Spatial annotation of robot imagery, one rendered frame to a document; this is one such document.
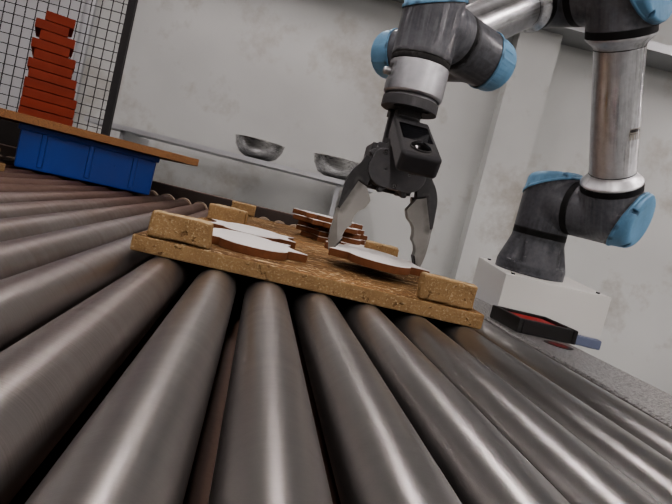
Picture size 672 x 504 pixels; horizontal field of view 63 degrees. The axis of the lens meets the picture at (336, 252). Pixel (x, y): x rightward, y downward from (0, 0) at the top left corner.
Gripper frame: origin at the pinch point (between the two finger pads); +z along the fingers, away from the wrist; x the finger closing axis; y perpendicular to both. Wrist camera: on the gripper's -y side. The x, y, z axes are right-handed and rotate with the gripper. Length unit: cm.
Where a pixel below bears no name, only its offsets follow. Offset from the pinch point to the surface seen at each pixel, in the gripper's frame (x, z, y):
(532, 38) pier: -132, -155, 318
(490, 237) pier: -139, -12, 318
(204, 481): 13.2, 8.4, -43.8
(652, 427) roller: -12.9, 4.0, -36.0
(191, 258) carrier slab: 19.8, 3.1, -14.8
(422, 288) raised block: -2.6, 1.0, -14.7
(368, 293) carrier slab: 2.6, 2.6, -14.8
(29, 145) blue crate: 71, -2, 64
